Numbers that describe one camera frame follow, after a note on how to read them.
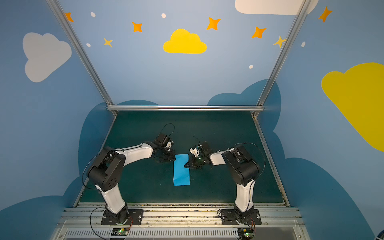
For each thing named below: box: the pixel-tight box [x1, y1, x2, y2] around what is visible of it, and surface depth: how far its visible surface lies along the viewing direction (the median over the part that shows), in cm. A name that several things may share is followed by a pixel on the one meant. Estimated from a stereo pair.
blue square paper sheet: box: [173, 154, 190, 186], surface depth 92 cm
